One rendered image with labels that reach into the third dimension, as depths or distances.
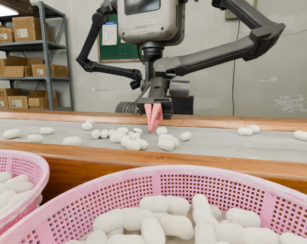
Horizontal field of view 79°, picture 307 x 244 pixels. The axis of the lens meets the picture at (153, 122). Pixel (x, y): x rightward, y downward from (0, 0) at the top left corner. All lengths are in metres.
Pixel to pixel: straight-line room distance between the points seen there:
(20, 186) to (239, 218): 0.27
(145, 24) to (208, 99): 1.63
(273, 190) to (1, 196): 0.30
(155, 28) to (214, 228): 0.94
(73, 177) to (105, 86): 2.52
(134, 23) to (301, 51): 2.06
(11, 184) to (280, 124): 0.64
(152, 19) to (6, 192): 0.94
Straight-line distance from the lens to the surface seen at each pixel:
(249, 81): 2.55
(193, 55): 0.69
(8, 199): 0.29
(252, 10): 0.96
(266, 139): 0.54
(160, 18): 1.04
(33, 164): 0.33
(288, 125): 0.67
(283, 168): 0.30
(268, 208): 0.24
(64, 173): 0.33
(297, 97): 2.72
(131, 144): 0.37
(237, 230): 0.21
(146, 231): 0.19
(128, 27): 1.11
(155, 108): 0.51
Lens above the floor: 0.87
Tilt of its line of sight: 11 degrees down
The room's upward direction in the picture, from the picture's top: straight up
